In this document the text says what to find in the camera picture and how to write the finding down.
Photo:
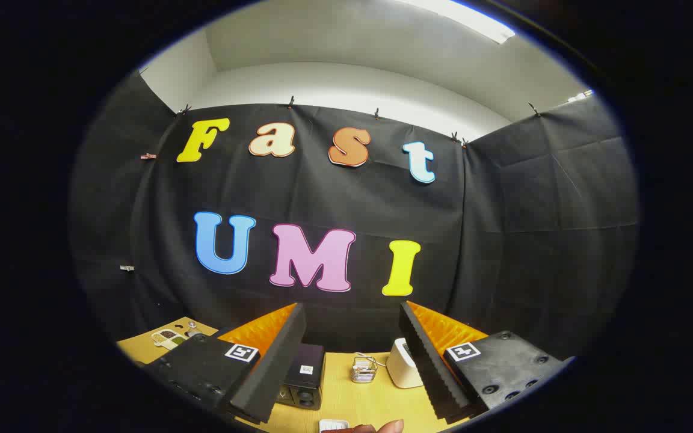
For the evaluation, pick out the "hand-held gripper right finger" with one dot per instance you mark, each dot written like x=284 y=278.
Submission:
x=428 y=367

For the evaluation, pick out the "small white tray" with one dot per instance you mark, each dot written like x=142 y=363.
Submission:
x=333 y=426

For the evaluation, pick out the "white bread toaster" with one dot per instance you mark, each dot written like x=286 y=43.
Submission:
x=402 y=364

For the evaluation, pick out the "black toaster oven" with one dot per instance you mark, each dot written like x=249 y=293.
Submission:
x=307 y=385

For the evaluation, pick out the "leaf-shaped dish with seeds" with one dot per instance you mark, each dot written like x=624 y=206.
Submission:
x=169 y=338

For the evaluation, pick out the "row of black cloth clips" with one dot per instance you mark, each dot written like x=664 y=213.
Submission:
x=291 y=102

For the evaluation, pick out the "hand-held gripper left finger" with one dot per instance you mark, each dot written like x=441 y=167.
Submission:
x=271 y=367

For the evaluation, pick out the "black backdrop cloth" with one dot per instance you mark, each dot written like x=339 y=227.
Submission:
x=503 y=240

